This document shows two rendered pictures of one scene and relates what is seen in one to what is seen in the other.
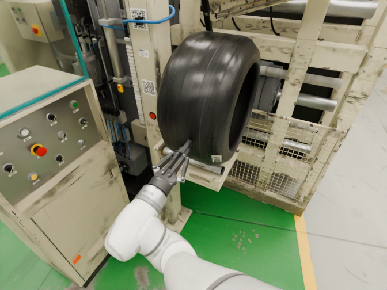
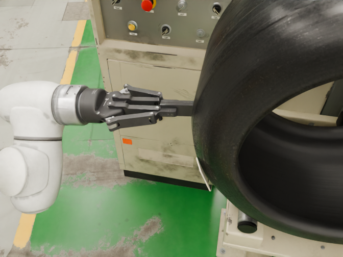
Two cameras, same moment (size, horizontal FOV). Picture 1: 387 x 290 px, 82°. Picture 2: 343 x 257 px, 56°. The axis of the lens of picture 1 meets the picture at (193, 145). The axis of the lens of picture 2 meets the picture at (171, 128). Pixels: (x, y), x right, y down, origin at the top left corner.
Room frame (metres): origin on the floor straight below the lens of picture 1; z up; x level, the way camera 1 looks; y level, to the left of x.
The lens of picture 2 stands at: (0.49, -0.43, 1.59)
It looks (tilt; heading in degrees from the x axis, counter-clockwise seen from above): 46 degrees down; 75
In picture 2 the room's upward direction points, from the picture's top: straight up
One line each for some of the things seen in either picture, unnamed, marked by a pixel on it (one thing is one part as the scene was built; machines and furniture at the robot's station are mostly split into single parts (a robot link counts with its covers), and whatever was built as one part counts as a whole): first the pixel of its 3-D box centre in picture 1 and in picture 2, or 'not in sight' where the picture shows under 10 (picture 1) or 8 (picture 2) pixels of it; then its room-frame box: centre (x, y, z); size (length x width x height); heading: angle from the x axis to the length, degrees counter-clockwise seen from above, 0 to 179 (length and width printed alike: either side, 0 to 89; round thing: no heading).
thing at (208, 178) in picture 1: (190, 168); (246, 181); (0.82, 0.01, 0.84); 0.36 x 0.09 x 0.06; 63
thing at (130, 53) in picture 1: (139, 87); not in sight; (1.06, 0.28, 1.19); 0.05 x 0.04 x 0.48; 153
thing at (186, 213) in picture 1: (171, 216); (245, 234); (1.05, 0.19, 0.02); 0.27 x 0.27 x 0.04; 63
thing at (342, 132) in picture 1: (251, 153); not in sight; (1.14, -0.41, 0.65); 0.90 x 0.02 x 0.70; 63
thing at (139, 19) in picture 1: (148, 15); not in sight; (1.05, 0.19, 1.51); 0.19 x 0.19 x 0.06; 63
